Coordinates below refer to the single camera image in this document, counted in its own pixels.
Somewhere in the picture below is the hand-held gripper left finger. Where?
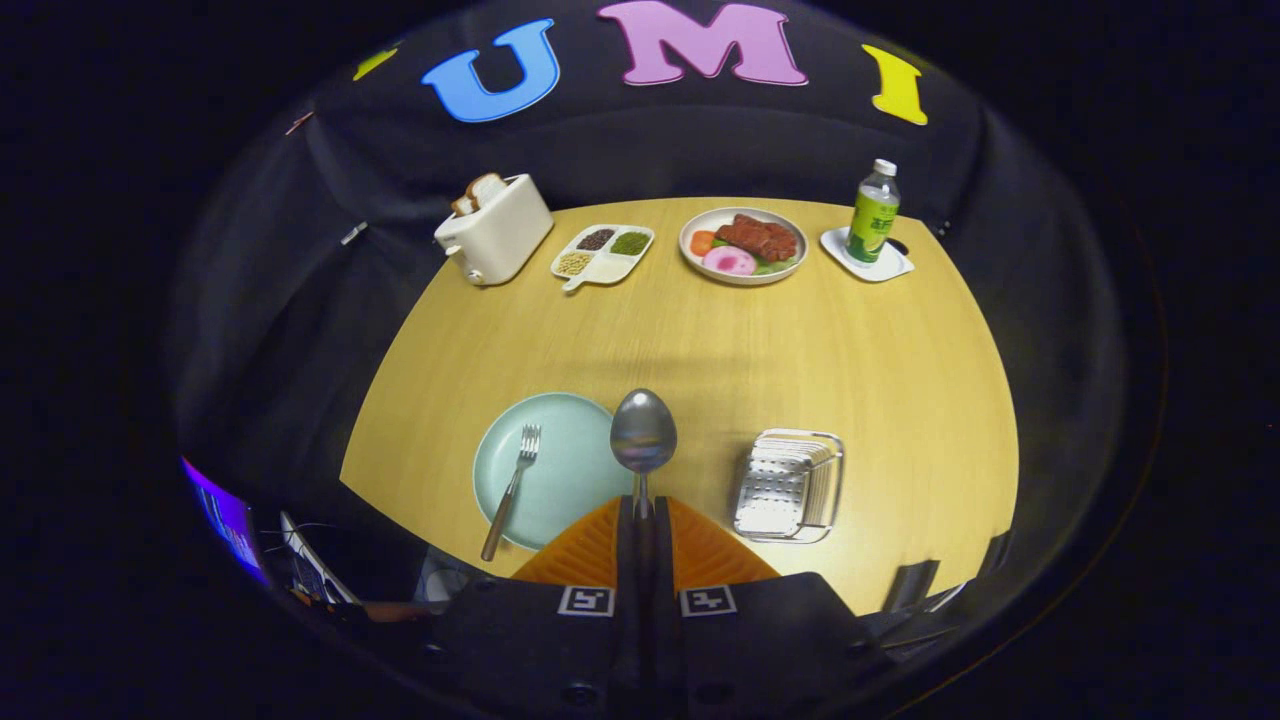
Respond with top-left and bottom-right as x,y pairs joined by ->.
425,495 -> 651,720

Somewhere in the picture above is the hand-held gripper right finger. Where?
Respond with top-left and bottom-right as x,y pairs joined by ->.
648,495 -> 896,720

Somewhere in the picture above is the metal spoon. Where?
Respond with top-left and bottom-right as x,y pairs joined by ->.
610,388 -> 679,521

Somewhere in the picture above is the wooden handle metal fork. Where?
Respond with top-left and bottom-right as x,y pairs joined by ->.
480,424 -> 542,563

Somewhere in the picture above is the pale teal round plate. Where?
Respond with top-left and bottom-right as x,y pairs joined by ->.
472,392 -> 637,552

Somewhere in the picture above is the white divided snack dish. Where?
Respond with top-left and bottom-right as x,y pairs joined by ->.
550,224 -> 656,292

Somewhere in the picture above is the beige round food plate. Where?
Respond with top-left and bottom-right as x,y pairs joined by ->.
678,207 -> 809,287

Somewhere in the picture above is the pink ham slice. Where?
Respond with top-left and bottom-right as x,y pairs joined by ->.
702,245 -> 758,278

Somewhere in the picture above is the light grey laptop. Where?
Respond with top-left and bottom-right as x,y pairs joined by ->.
278,510 -> 361,607

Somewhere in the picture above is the brown grilled meat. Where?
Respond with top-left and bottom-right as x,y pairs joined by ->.
715,213 -> 799,263

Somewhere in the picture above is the cream white toaster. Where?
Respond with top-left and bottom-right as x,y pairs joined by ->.
434,173 -> 555,287

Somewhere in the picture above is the white square coaster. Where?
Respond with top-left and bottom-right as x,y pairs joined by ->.
820,226 -> 915,283

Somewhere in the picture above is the green label drink bottle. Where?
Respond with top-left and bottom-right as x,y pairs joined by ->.
846,158 -> 902,267

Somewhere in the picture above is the purple lit monitor screen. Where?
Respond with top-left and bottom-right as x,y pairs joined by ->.
182,458 -> 269,584

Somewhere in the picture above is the metal wire cutlery basket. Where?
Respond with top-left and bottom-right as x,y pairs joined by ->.
732,428 -> 846,545

